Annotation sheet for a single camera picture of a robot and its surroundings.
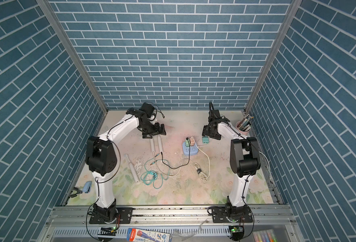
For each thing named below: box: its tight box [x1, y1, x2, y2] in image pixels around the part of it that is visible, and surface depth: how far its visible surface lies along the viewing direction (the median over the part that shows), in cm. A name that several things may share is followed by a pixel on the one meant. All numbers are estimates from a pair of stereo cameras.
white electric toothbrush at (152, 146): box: [149, 138, 156, 158], surface depth 101 cm
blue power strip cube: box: [182, 141, 199, 156], surface depth 98 cm
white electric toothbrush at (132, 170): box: [123, 153, 141, 184], surface depth 88 cm
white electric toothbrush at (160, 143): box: [157, 134, 163, 153], surface depth 101 cm
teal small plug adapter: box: [202, 136, 210, 144], surface depth 103 cm
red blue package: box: [127, 227, 172, 242], surface depth 69 cm
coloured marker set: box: [252, 229, 278, 242], surface depth 69 cm
